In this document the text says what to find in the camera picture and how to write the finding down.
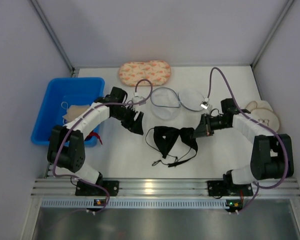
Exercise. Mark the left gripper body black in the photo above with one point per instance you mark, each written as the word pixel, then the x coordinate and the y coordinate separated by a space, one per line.
pixel 129 116

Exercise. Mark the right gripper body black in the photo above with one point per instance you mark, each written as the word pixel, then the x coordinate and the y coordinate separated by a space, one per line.
pixel 206 124

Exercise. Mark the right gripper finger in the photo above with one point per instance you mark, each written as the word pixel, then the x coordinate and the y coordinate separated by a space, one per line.
pixel 209 130
pixel 201 129

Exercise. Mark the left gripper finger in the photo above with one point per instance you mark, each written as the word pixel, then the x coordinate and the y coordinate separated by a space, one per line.
pixel 132 126
pixel 139 118

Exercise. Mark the black bra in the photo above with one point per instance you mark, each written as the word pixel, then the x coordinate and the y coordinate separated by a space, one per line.
pixel 163 138

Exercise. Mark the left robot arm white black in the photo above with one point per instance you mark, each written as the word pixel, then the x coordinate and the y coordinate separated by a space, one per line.
pixel 66 150

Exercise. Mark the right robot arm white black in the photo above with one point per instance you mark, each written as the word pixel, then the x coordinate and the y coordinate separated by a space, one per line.
pixel 272 153

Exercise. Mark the red bra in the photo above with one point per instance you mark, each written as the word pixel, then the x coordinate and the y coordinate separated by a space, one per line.
pixel 90 141

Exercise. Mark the floral patterned laundry bag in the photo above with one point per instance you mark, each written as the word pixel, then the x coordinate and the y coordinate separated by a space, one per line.
pixel 158 72

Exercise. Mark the beige bra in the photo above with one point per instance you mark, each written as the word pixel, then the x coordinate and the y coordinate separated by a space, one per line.
pixel 72 111

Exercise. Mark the blue plastic bin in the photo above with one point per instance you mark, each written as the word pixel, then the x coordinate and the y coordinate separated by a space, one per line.
pixel 61 94

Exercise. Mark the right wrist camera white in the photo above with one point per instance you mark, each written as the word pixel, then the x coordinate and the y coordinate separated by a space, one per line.
pixel 205 105

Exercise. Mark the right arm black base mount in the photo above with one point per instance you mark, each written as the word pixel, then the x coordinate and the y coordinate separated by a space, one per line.
pixel 219 188

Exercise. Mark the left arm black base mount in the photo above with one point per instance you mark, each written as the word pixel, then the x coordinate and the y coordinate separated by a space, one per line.
pixel 97 188

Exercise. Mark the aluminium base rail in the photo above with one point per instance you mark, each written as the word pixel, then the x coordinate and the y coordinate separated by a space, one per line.
pixel 150 193

